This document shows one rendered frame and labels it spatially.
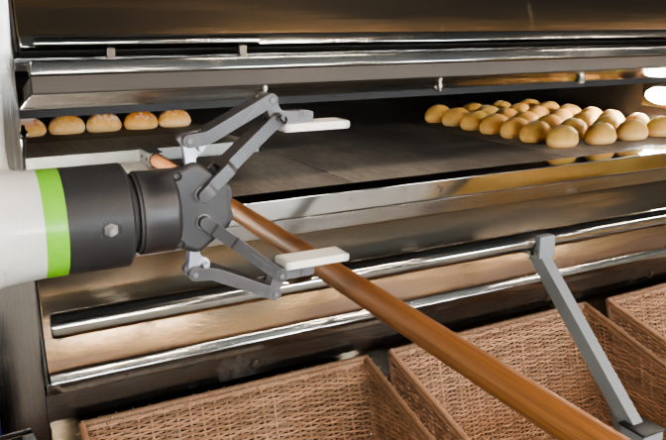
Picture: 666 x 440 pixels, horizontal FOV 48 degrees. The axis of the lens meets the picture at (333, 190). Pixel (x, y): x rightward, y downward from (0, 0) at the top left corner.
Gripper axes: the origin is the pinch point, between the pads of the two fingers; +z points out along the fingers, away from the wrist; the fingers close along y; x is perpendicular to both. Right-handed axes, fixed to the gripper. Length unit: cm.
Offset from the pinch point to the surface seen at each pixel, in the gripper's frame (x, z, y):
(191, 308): -17.3, -10.1, 17.0
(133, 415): -52, -11, 48
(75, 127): -153, -2, 13
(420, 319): 7.7, 5.8, 12.2
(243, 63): -40.8, 6.1, -10.4
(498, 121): -98, 103, 11
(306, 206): -55, 23, 17
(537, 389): 24.0, 6.1, 12.3
